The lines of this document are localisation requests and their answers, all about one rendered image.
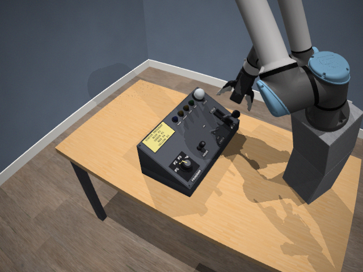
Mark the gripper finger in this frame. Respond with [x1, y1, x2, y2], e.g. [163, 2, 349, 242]
[217, 80, 235, 95]
[245, 90, 254, 111]

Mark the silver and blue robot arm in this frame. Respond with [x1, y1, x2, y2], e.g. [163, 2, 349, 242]
[235, 0, 350, 132]

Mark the dark grey control console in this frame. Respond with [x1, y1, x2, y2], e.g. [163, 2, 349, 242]
[137, 87, 240, 197]

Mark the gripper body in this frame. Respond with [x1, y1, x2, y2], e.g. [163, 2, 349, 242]
[233, 67, 258, 95]

